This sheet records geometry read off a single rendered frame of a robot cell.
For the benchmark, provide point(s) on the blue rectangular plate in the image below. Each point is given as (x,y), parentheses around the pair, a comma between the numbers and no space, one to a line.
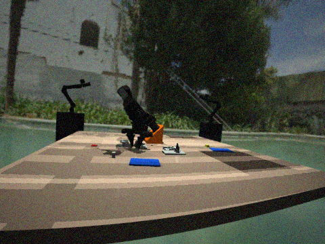
(144,162)

